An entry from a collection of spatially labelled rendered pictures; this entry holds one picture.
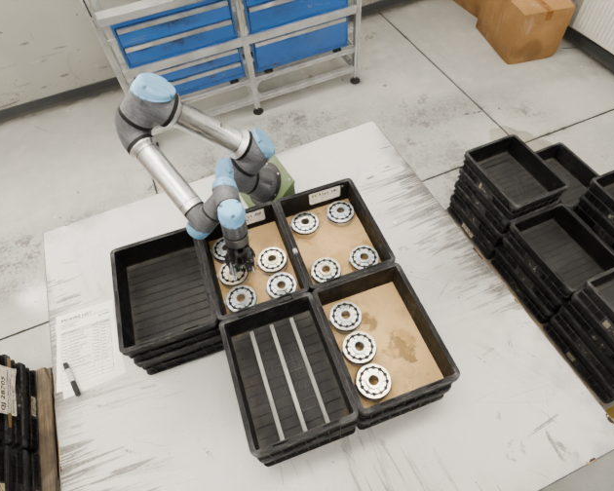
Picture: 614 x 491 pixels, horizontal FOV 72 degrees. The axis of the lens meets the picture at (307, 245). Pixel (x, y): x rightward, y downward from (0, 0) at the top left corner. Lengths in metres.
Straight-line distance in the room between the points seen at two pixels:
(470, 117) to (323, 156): 1.66
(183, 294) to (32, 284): 1.60
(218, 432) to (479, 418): 0.81
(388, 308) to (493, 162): 1.23
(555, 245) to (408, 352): 1.16
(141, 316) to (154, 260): 0.22
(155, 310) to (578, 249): 1.88
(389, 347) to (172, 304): 0.74
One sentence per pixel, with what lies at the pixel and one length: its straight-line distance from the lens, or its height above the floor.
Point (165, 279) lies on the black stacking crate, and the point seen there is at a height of 0.83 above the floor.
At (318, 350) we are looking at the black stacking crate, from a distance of 1.37.
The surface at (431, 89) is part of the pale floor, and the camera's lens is 3.66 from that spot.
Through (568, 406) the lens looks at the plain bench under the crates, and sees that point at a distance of 1.62.
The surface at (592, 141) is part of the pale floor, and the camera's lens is 3.55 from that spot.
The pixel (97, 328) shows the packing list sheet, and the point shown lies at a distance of 1.76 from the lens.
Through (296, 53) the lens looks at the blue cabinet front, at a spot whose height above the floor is 0.38.
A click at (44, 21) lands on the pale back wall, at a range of 3.90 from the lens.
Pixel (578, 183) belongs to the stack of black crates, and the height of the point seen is 0.27.
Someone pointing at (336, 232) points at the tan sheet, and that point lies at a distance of 1.58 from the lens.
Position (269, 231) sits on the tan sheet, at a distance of 1.61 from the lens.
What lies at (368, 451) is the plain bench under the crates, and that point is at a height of 0.70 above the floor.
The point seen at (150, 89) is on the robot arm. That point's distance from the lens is 1.40.
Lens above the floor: 2.11
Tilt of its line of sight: 56 degrees down
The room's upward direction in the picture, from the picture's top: 6 degrees counter-clockwise
